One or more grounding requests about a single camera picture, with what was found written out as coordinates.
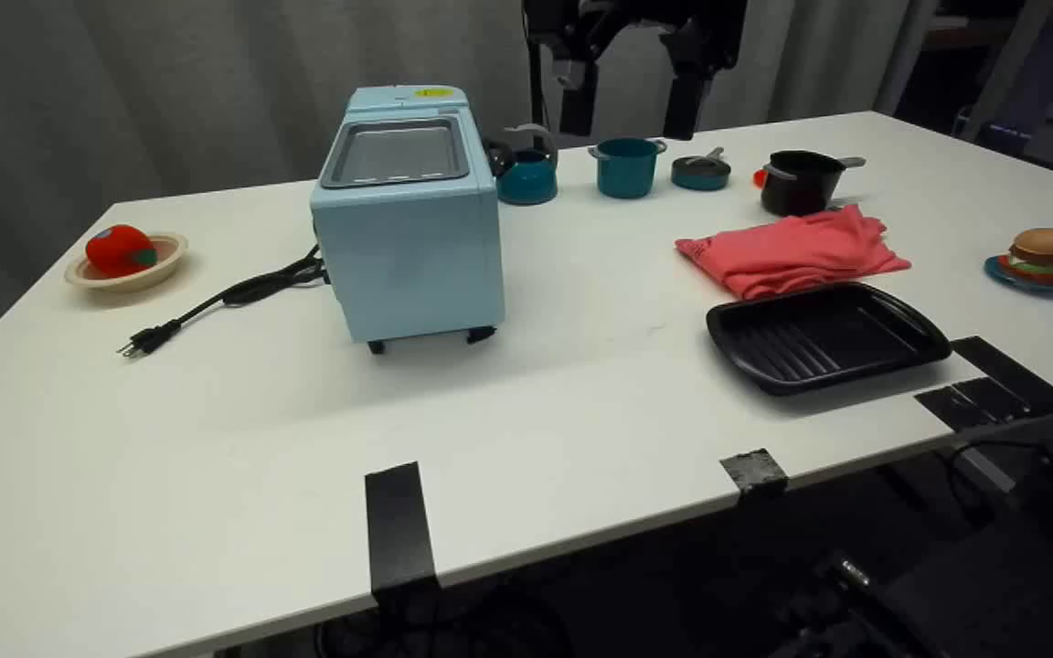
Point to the red shirt with black print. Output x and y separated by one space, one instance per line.
794 258

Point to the black toy pot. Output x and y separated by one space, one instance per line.
802 185

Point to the wide black tape patch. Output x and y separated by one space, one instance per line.
997 385

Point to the small black tape square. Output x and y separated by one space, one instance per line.
753 468

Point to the light blue toaster oven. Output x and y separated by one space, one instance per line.
404 258

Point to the teal cup left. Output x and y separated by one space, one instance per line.
529 179

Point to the teal round plate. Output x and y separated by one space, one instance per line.
999 280

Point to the red toy pepper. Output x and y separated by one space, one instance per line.
118 249

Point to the teal toy pot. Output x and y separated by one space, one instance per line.
626 168

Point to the teal toy pan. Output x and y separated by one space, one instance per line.
699 173

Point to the black grill tray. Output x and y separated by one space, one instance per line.
820 341

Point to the long black tape strip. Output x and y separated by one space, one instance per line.
398 525

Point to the black camera tripod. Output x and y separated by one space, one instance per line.
690 73

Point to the red fruit on plate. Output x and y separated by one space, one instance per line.
135 282

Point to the toy burger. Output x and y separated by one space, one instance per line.
1042 258

